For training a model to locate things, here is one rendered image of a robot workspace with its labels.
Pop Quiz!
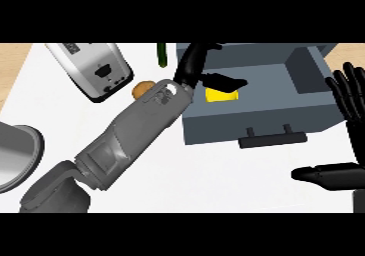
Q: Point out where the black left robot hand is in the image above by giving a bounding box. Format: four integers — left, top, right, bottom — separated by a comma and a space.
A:
172, 42, 250, 93

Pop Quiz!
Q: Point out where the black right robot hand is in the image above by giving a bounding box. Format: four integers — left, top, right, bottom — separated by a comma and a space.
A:
290, 61, 365, 192

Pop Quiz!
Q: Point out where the yellow cup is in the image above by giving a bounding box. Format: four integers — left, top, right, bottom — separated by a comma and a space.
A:
205, 86, 240, 103

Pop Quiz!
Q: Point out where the grey-blue open drawer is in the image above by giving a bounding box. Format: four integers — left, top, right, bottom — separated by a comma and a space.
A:
175, 42, 342, 118

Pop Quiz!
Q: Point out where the grey-blue drawer front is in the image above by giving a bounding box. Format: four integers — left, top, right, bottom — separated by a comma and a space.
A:
181, 102, 348, 146

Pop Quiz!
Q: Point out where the green cucumber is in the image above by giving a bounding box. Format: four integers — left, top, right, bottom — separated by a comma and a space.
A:
156, 42, 171, 69

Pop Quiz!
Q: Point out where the brown potato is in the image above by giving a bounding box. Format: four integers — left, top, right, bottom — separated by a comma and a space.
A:
131, 80, 157, 101

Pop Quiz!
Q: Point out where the silver toaster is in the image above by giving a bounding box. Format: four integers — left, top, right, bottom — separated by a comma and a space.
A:
45, 42, 137, 104

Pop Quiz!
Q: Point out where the grey round pot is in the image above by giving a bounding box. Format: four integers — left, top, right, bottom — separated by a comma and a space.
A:
0, 118, 47, 196

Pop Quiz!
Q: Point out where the black drawer handle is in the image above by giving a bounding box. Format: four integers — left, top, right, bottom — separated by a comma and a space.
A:
239, 123, 309, 150

